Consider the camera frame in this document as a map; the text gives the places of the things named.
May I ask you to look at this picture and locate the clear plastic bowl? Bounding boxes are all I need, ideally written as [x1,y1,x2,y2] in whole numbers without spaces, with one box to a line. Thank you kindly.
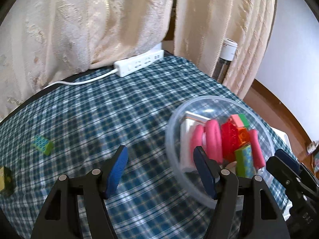
[165,96,275,209]

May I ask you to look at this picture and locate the red toy brick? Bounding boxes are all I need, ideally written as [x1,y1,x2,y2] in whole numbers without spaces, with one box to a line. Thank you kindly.
[221,121,239,162]

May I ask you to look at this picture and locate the dark pink foam roller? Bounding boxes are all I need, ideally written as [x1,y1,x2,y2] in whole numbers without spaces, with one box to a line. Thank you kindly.
[249,129,266,170]

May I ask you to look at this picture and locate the white plastic spoon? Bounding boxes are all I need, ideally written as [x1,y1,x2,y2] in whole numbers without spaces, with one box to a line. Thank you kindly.
[223,161,237,174]

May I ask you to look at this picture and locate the dark green yellow tin box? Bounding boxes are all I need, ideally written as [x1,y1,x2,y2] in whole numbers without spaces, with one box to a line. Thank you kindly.
[0,166,15,197]

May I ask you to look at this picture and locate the white capped bottle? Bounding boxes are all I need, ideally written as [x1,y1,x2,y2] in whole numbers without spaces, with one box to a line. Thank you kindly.
[213,38,238,83]

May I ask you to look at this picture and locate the green block blue dots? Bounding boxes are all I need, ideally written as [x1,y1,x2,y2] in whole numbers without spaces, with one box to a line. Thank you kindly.
[32,135,54,156]

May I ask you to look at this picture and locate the light pink foam roller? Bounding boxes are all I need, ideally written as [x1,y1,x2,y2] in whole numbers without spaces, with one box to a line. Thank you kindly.
[190,119,223,164]

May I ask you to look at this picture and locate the white power strip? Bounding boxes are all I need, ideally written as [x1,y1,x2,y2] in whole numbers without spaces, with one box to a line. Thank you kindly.
[114,50,164,77]

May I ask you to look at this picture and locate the white medicine box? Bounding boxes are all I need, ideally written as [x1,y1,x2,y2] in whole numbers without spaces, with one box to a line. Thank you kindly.
[179,111,210,173]

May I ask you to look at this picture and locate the orange toy brick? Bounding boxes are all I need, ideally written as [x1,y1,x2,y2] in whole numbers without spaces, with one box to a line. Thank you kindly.
[237,127,250,147]

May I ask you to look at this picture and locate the pink green toy brick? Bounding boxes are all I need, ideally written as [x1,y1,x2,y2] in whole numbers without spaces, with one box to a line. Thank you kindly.
[229,114,250,128]

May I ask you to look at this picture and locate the cream patterned curtain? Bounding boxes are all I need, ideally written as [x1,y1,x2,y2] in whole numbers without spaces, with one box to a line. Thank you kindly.
[1,0,276,118]

